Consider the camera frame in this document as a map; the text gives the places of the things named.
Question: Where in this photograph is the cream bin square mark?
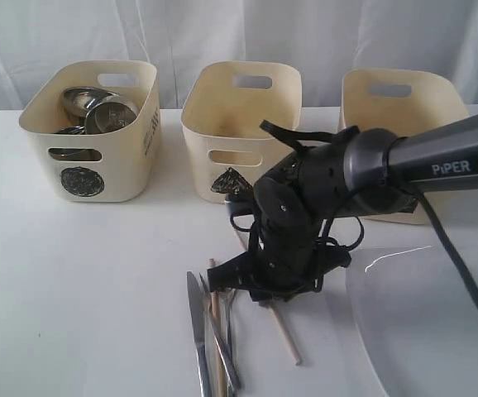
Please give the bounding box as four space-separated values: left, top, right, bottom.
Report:
337 68 471 226

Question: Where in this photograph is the steel table knife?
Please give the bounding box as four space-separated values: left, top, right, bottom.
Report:
186 271 213 397

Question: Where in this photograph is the white curtain backdrop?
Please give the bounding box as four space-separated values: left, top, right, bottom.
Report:
0 0 478 110

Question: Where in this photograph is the white square ceramic plate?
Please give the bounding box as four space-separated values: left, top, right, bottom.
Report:
346 245 478 396

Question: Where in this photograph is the steel long-handled spoon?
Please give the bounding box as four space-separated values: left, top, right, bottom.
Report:
222 289 239 397

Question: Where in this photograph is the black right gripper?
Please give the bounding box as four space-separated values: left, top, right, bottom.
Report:
207 175 351 302

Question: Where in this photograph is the cream bin triangle mark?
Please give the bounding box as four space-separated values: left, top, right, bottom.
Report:
181 60 302 203

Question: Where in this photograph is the long light wooden chopstick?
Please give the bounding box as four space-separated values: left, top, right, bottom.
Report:
258 300 303 366

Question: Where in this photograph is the large shiny steel bowl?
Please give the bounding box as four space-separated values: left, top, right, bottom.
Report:
61 86 116 125

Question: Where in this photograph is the cream bin circle mark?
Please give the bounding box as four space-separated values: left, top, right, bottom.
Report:
19 60 161 203

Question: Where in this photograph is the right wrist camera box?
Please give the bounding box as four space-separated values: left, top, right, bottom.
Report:
224 185 257 217

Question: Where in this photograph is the small matte steel cup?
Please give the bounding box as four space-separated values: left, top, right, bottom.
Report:
84 96 139 135

